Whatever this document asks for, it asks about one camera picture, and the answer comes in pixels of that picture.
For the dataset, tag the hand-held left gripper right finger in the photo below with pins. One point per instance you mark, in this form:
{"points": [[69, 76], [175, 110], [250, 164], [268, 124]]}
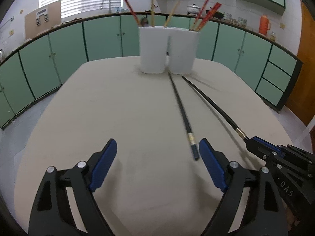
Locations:
{"points": [[211, 162]]}

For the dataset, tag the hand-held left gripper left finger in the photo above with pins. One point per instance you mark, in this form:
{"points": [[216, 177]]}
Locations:
{"points": [[104, 162]]}

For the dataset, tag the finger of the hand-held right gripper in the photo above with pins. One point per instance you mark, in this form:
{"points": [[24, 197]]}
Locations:
{"points": [[258, 150], [267, 143]]}

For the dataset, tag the black chopstick with gold band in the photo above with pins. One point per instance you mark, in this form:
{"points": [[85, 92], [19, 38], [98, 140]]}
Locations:
{"points": [[239, 130], [190, 137]]}

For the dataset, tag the white plastic utensil holder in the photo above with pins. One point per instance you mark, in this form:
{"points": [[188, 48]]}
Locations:
{"points": [[152, 51], [183, 51]]}

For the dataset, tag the plain wooden chopstick with print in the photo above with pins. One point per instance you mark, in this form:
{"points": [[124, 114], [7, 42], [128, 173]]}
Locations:
{"points": [[152, 9]]}

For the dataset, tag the green drawer unit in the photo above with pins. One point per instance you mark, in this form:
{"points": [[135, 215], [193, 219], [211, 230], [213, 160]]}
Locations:
{"points": [[275, 76]]}

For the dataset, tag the brown wooden door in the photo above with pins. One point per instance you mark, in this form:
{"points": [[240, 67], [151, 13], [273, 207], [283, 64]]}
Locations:
{"points": [[305, 73]]}

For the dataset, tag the small glass jar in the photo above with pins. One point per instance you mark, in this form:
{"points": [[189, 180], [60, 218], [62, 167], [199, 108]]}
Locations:
{"points": [[273, 36]]}

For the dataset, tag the orange thermos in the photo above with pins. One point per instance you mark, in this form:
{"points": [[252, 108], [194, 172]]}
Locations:
{"points": [[264, 25]]}

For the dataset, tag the green base cabinets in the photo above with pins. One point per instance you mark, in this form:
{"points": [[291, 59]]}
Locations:
{"points": [[101, 39]]}

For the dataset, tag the black wok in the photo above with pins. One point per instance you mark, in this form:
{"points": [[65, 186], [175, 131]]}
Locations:
{"points": [[219, 15]]}

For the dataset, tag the dark round object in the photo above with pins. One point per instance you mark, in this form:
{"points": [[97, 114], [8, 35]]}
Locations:
{"points": [[144, 22]]}

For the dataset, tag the brown cardboard sheet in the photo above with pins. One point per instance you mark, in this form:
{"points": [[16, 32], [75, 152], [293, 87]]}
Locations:
{"points": [[51, 24]]}

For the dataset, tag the white cooking pot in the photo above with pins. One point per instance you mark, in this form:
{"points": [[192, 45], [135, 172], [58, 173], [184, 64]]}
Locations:
{"points": [[193, 9]]}

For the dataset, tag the chrome kitchen faucet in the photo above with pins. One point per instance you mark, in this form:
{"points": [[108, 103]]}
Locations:
{"points": [[109, 2]]}

